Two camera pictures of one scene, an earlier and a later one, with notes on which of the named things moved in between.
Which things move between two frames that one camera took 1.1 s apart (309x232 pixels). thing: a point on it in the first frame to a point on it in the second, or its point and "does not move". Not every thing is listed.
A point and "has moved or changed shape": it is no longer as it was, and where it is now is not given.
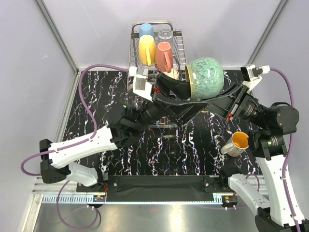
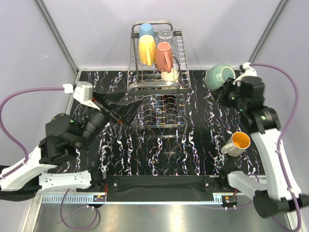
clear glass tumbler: x=165 y=35 does not move
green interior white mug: x=174 y=74 does not move
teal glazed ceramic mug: x=205 y=76 has moved or changed shape
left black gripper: x=183 y=112 to x=125 y=111
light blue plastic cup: x=146 y=29 does not move
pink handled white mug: x=163 y=60 does not move
